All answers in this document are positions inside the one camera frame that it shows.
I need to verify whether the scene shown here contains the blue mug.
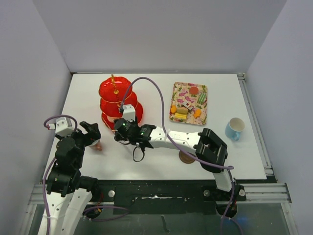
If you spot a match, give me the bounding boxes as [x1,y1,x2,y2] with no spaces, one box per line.
[225,117,245,141]

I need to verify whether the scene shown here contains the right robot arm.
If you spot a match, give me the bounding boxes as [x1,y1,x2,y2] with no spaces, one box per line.
[114,118,246,200]

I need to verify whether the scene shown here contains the dark wooden coaster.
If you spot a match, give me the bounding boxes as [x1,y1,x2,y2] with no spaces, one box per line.
[179,151,195,164]

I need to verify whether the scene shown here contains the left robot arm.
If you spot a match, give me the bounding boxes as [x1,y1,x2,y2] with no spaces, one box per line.
[38,115,101,235]

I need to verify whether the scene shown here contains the orange fish biscuit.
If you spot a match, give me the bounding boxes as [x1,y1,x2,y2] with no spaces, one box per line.
[193,109,201,118]

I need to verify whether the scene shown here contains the green striped cake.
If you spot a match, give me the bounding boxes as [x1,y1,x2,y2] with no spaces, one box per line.
[197,93,207,105]

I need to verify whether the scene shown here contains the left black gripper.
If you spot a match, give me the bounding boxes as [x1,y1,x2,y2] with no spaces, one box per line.
[57,121,100,168]

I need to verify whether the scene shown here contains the yellow layered cake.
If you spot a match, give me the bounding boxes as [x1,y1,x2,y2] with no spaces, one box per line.
[175,112,187,120]

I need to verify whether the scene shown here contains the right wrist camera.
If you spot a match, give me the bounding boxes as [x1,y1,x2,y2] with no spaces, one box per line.
[120,104,136,122]

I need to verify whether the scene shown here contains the pink handled white cup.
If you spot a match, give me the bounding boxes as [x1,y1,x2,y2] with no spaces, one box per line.
[89,140,102,151]

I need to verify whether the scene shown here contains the brown bread roll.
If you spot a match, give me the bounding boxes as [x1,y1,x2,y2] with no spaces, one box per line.
[176,106,189,115]

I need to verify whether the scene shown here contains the red three-tier cake stand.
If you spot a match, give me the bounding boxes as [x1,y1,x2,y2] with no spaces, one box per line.
[98,74,143,130]

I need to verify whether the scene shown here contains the black base frame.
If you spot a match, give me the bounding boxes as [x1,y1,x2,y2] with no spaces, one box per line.
[82,182,246,222]

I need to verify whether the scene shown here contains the chocolate cake slice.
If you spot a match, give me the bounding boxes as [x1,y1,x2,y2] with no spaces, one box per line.
[182,102,193,111]

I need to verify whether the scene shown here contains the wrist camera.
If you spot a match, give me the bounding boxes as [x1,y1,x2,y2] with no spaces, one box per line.
[47,117,74,137]
[120,104,136,122]

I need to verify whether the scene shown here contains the orange cookie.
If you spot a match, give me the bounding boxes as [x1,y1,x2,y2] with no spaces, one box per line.
[170,105,177,114]

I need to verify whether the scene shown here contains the floral serving tray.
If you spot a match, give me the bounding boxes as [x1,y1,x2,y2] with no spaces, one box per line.
[169,82,208,126]

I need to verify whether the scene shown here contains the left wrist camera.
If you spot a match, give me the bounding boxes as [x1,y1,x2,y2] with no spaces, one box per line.
[47,117,74,137]

